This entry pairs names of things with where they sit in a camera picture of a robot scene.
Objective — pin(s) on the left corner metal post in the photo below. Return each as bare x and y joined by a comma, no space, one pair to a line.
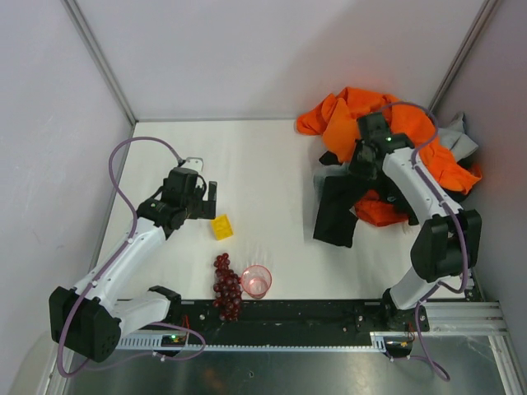
88,38

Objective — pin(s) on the yellow toy block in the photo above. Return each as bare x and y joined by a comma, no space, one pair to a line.
221,227

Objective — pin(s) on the corner metal post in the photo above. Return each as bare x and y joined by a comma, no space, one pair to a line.
479,24
88,38

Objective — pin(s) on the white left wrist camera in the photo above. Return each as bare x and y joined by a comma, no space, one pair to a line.
192,163

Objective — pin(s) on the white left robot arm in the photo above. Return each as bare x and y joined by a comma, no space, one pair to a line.
89,318

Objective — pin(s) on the right corner metal post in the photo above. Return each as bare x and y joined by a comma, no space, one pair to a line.
479,24

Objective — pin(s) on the grey cloth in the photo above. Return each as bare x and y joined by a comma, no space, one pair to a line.
455,139

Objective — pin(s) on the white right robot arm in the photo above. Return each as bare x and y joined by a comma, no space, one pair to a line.
446,246

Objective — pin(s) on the white slotted cable duct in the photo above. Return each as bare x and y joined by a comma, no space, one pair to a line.
171,342

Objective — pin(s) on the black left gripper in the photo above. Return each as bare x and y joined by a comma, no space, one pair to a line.
207,202

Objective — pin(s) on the orange cloth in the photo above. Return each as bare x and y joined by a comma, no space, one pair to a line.
335,120

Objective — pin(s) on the red plastic grape bunch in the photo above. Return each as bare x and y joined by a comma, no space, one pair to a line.
227,289

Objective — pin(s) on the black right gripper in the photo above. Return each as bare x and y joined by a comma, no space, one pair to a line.
360,165

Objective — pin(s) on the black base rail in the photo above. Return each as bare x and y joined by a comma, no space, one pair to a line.
303,323

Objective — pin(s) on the black cloth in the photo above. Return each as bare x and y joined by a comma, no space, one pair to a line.
346,198

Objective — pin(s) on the pink transparent plastic cup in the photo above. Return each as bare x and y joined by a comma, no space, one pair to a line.
256,281

